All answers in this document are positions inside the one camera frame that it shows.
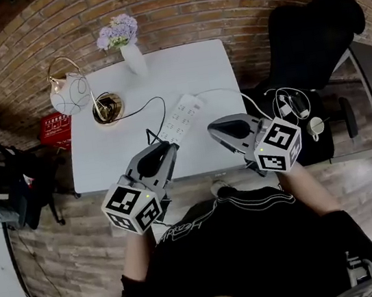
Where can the white charger adapter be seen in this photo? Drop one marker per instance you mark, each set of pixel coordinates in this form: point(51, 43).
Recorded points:
point(284, 109)

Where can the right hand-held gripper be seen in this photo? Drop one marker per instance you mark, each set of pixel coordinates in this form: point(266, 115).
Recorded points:
point(279, 144)

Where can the white mug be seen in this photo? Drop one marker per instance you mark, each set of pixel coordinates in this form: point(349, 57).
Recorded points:
point(315, 125)

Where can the red box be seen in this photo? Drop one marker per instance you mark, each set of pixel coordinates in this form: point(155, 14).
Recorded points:
point(53, 129)

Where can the black high-back office chair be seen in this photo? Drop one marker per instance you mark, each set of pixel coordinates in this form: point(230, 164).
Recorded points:
point(312, 42)

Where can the person's left forearm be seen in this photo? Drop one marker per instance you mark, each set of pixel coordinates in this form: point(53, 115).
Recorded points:
point(138, 258)

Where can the person's black shirt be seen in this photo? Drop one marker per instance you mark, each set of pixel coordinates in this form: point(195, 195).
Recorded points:
point(244, 256)

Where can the white globe gold desk lamp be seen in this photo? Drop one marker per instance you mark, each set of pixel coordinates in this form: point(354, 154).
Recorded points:
point(69, 96)

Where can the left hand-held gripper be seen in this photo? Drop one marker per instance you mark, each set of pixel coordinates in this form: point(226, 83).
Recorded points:
point(128, 204)

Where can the purple flowers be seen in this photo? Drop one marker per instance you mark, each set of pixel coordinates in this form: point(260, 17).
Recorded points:
point(119, 29)

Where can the black wheeled office chair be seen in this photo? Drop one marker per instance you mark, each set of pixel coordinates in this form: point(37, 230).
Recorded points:
point(27, 178)

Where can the white power strip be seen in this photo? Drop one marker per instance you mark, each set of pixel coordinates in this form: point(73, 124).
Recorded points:
point(184, 113)

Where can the person's right forearm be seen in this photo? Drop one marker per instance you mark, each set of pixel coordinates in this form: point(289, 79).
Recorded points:
point(309, 188)

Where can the small dark device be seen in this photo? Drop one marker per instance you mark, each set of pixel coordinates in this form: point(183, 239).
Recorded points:
point(298, 103)

